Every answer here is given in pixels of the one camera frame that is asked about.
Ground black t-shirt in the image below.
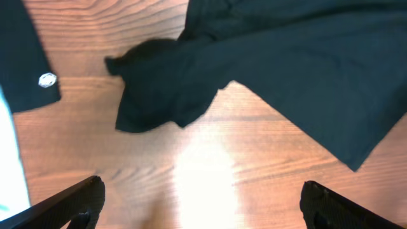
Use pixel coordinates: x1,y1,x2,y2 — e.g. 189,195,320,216
105,0,406,170

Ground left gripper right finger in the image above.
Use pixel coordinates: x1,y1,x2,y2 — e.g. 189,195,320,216
300,181,403,229

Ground light blue t-shirt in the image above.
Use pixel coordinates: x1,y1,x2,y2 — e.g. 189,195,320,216
0,94,31,221

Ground black garment with logo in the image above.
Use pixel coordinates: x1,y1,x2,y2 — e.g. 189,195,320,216
1,0,61,113

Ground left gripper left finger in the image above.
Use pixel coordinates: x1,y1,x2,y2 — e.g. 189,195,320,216
1,176,106,229

